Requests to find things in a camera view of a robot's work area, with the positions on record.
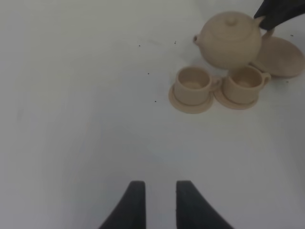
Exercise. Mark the left tan teacup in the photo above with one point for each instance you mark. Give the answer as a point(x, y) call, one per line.
point(193, 85)

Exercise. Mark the left tan cup saucer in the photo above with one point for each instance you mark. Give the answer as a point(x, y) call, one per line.
point(190, 109)

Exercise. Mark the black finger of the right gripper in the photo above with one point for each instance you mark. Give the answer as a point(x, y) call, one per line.
point(267, 7)
point(273, 18)

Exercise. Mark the right tan cup saucer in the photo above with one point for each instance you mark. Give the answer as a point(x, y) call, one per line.
point(234, 105)

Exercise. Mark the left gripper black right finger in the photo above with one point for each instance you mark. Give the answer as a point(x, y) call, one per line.
point(193, 211)

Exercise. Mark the tan cup saucer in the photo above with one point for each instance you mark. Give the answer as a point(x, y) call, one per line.
point(190, 109)
point(234, 105)

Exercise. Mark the tan teapot saucer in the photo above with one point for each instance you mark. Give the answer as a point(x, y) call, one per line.
point(280, 58)

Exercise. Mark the right tan teacup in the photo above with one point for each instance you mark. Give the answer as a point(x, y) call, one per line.
point(242, 86)

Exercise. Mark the tan ceramic teapot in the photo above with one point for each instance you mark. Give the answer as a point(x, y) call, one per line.
point(231, 40)

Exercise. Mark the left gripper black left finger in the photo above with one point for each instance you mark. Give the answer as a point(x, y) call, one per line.
point(130, 212)

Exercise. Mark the tan teacup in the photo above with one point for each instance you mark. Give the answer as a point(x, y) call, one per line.
point(242, 86)
point(193, 85)

